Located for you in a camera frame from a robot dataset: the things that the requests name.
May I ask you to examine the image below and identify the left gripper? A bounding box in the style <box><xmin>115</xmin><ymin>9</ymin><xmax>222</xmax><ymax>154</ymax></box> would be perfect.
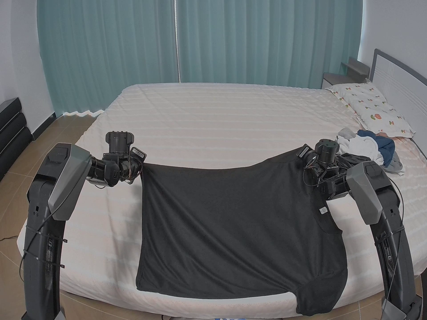
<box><xmin>121</xmin><ymin>146</ymin><xmax>148</xmax><ymax>180</ymax></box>

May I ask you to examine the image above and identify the black chest of drawers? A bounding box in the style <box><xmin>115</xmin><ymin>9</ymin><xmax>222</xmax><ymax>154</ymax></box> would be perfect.
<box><xmin>0</xmin><ymin>97</ymin><xmax>32</xmax><ymax>182</ymax></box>

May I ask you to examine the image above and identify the black shiny garment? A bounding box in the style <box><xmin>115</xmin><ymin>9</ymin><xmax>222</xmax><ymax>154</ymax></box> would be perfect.
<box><xmin>337</xmin><ymin>152</ymin><xmax>371</xmax><ymax>169</ymax></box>

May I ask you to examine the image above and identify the black T-shirt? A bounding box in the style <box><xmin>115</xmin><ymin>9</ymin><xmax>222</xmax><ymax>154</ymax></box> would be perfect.
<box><xmin>135</xmin><ymin>144</ymin><xmax>348</xmax><ymax>316</ymax></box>

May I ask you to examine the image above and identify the white printed pillow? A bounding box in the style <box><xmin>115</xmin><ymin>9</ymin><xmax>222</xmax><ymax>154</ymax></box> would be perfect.
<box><xmin>325</xmin><ymin>79</ymin><xmax>416</xmax><ymax>137</ymax></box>

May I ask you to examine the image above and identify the bed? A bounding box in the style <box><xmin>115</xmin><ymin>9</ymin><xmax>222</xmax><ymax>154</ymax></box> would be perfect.
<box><xmin>60</xmin><ymin>48</ymin><xmax>427</xmax><ymax>316</ymax></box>

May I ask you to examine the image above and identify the grey bedside table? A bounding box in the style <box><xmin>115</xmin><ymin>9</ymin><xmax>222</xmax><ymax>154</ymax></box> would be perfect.
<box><xmin>322</xmin><ymin>57</ymin><xmax>371</xmax><ymax>89</ymax></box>

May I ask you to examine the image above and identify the pile of clothes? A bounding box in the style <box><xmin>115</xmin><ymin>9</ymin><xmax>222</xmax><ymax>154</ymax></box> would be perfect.
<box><xmin>335</xmin><ymin>128</ymin><xmax>406</xmax><ymax>174</ymax></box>

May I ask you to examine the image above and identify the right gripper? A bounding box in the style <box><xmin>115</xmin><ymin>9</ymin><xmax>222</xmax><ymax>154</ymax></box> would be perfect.
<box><xmin>298</xmin><ymin>145</ymin><xmax>317</xmax><ymax>171</ymax></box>

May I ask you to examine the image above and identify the blue-green curtain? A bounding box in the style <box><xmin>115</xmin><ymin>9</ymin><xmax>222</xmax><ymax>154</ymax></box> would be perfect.
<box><xmin>175</xmin><ymin>0</ymin><xmax>364</xmax><ymax>89</ymax></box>
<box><xmin>37</xmin><ymin>0</ymin><xmax>181</xmax><ymax>117</ymax></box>

